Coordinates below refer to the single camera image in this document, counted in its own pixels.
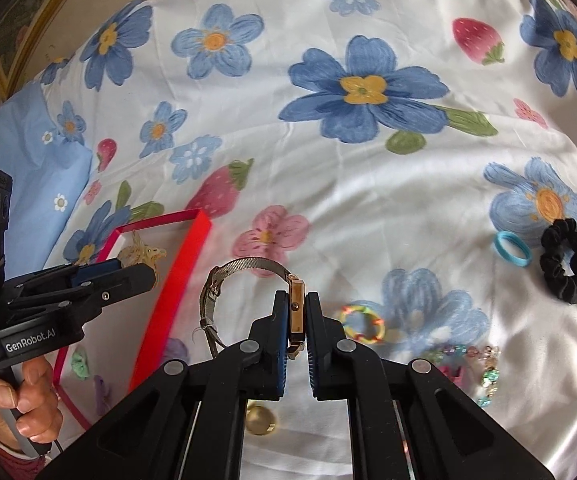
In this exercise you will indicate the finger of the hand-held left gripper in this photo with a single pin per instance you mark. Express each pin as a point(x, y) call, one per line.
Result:
point(93, 270)
point(118, 287)

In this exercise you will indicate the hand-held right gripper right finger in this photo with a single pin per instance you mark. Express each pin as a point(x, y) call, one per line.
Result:
point(312, 360)

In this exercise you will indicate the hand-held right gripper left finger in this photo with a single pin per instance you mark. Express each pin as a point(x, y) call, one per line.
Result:
point(282, 360)

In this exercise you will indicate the yellow hair claw clip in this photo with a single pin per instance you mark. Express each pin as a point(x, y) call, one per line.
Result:
point(141, 252)

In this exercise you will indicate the grey wrist watch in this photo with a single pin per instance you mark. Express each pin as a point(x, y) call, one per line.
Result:
point(296, 310)

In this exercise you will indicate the red-edged white tray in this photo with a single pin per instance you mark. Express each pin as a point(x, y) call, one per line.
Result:
point(188, 260)

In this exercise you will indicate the pink bow hair clip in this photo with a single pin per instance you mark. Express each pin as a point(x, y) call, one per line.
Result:
point(451, 374)

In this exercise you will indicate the person's left forearm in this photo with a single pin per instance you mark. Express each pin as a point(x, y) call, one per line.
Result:
point(13, 460)

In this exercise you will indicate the person's left hand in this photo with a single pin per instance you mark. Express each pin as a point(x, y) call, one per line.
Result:
point(33, 410)

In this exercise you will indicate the light blue pillow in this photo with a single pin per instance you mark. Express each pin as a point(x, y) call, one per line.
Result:
point(18, 125)

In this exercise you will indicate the floral bed sheet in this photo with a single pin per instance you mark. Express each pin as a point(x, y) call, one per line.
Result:
point(368, 210)

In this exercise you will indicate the gold-edged bed headboard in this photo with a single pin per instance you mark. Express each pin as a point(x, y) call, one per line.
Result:
point(33, 25)

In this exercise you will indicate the black scrunchie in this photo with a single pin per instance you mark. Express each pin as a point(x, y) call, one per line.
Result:
point(553, 240)

